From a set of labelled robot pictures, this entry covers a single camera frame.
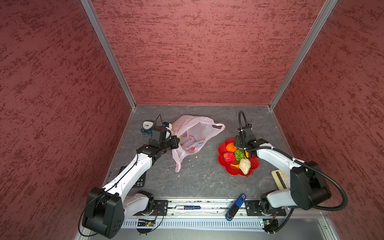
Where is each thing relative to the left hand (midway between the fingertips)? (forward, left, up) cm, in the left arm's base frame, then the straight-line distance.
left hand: (179, 142), depth 83 cm
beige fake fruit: (-11, -37, -6) cm, 39 cm away
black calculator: (-19, +21, -13) cm, 31 cm away
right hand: (+4, -37, -7) cm, 37 cm away
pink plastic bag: (+14, -7, -10) cm, 19 cm away
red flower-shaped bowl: (-10, -30, -13) cm, 34 cm away
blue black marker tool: (-30, -30, -9) cm, 43 cm away
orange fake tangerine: (+2, -31, -9) cm, 33 cm away
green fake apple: (-3, -36, -8) cm, 37 cm away
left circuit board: (-37, +15, -16) cm, 43 cm away
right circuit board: (-37, -46, -14) cm, 61 cm away
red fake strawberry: (-5, -30, -8) cm, 31 cm away
